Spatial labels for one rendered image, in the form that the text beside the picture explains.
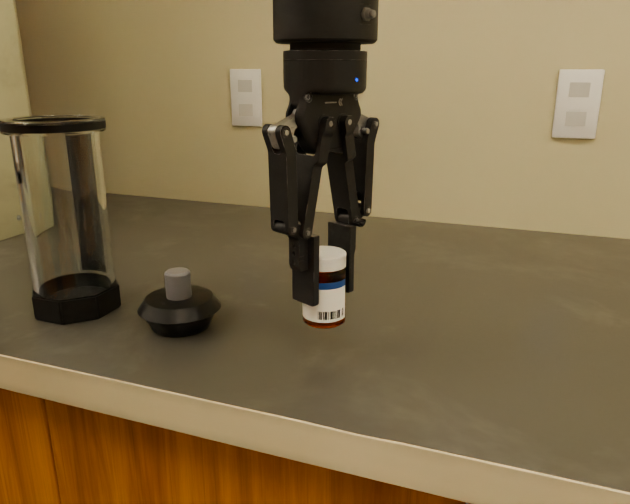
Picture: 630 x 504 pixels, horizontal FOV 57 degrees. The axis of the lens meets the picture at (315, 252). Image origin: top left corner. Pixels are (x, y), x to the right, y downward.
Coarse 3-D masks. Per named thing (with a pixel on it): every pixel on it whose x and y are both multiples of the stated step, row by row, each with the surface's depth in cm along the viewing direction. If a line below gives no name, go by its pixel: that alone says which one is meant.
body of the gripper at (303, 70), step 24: (288, 72) 50; (312, 72) 49; (336, 72) 49; (360, 72) 50; (312, 96) 50; (336, 96) 52; (312, 120) 51; (336, 120) 53; (312, 144) 52; (336, 144) 54
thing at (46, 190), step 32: (32, 160) 61; (64, 160) 62; (96, 160) 65; (32, 192) 62; (64, 192) 62; (96, 192) 65; (32, 224) 63; (64, 224) 63; (96, 224) 66; (32, 256) 65; (64, 256) 64; (96, 256) 66; (64, 288) 65; (96, 288) 67
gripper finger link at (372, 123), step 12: (372, 120) 57; (372, 132) 57; (360, 144) 57; (372, 144) 57; (360, 156) 58; (372, 156) 58; (360, 168) 58; (372, 168) 58; (360, 180) 58; (372, 180) 59; (360, 192) 59
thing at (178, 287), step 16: (176, 272) 63; (176, 288) 63; (192, 288) 67; (144, 304) 63; (160, 304) 63; (176, 304) 63; (192, 304) 63; (208, 304) 63; (160, 320) 61; (176, 320) 61; (192, 320) 62; (208, 320) 64; (176, 336) 63
